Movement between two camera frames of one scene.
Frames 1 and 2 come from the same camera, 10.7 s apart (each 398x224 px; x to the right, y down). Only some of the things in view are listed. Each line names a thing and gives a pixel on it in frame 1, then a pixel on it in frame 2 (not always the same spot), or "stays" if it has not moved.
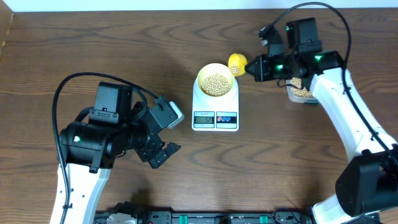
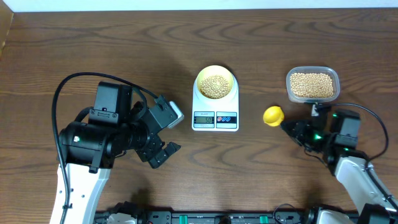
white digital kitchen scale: x=211 y=114 stays
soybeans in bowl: x=216 y=85 stays
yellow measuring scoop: x=237 y=63 to x=273 y=116
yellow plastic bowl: x=216 y=79 stays
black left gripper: x=147 y=150 stays
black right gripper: x=263 y=74 to x=297 y=134
